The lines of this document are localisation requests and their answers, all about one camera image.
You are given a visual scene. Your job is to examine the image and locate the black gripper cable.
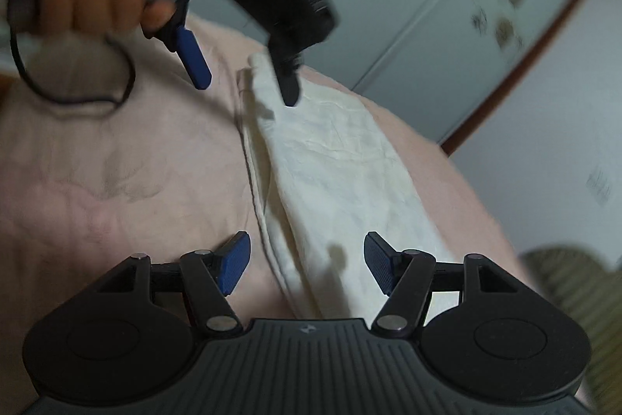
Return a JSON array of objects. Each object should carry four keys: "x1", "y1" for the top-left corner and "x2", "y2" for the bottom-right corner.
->
[{"x1": 9, "y1": 0, "x2": 138, "y2": 108}]

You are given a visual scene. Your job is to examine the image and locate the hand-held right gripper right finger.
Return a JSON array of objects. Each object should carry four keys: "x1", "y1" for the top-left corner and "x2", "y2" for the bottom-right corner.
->
[{"x1": 364, "y1": 231, "x2": 518, "y2": 333}]

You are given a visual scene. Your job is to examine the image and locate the green padded headboard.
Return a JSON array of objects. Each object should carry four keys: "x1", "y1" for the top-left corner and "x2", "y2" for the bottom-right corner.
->
[{"x1": 519, "y1": 244, "x2": 622, "y2": 415}]

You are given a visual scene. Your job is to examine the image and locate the brown door frame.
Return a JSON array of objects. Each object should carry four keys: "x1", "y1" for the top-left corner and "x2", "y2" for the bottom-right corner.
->
[{"x1": 436, "y1": 0, "x2": 622, "y2": 156}]

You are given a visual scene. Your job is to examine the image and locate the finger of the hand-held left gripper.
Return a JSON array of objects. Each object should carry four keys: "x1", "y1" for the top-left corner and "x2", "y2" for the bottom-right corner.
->
[
  {"x1": 140, "y1": 0, "x2": 213, "y2": 91},
  {"x1": 269, "y1": 37, "x2": 303, "y2": 108}
]

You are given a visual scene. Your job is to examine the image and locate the white pants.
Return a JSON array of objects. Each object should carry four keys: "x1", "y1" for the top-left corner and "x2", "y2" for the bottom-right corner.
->
[{"x1": 235, "y1": 52, "x2": 463, "y2": 321}]

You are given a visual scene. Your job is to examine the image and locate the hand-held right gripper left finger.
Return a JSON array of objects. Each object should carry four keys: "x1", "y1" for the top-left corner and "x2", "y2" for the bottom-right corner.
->
[{"x1": 95, "y1": 231, "x2": 244, "y2": 333}]

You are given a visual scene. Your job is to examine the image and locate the pink bed blanket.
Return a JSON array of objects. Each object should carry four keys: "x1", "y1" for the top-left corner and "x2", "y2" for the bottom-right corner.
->
[{"x1": 0, "y1": 11, "x2": 538, "y2": 415}]

